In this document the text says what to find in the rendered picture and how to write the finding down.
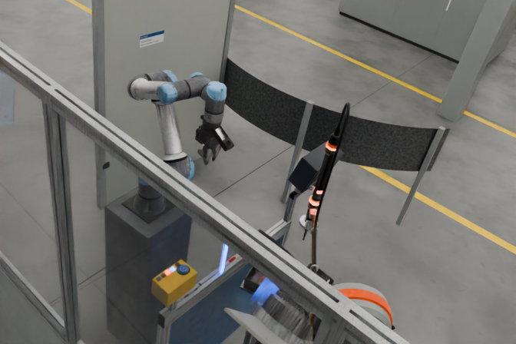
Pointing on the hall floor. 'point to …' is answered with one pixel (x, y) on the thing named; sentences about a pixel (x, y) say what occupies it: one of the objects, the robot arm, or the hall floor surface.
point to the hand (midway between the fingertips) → (210, 161)
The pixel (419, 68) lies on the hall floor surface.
